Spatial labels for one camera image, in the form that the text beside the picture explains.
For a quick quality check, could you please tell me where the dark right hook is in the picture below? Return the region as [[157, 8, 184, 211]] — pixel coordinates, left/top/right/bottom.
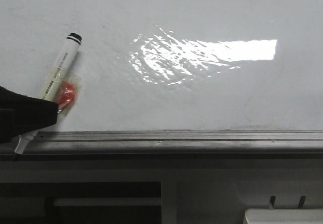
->
[[298, 196, 306, 209]]

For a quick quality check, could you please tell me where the grey aluminium marker tray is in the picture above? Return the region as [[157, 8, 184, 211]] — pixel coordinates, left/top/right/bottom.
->
[[0, 130, 323, 156]]

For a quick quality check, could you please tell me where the white whiteboard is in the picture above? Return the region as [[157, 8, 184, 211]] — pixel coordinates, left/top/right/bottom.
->
[[1, 0, 322, 131]]

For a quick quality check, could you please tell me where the dark left hook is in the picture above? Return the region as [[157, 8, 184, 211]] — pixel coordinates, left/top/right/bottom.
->
[[269, 196, 276, 209]]

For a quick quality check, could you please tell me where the white box lower right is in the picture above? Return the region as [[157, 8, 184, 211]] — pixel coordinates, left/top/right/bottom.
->
[[243, 208, 322, 223]]

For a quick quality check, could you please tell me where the dark hook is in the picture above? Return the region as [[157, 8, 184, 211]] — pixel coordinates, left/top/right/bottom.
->
[[269, 196, 276, 209], [298, 196, 306, 209]]

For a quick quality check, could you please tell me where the white whiteboard marker pen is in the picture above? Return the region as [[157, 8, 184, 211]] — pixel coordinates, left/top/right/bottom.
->
[[13, 32, 82, 161]]

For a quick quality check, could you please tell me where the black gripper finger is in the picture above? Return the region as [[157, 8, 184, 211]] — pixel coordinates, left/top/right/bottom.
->
[[1, 87, 59, 144]]

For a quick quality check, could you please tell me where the red magnet taped to marker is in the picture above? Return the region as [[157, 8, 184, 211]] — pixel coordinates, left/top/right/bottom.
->
[[54, 74, 81, 117]]

